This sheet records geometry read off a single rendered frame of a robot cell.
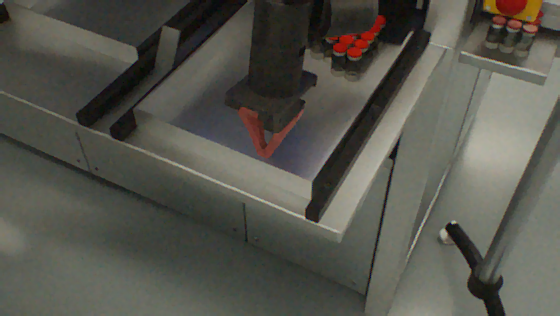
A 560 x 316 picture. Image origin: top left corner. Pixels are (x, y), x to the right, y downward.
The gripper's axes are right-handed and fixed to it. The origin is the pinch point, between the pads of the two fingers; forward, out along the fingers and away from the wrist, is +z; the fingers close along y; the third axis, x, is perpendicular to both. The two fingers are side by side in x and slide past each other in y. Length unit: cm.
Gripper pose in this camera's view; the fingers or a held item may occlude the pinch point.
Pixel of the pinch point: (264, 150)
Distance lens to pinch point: 69.1
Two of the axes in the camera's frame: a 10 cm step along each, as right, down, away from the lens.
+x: -8.8, -3.7, 2.9
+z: -1.2, 7.8, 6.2
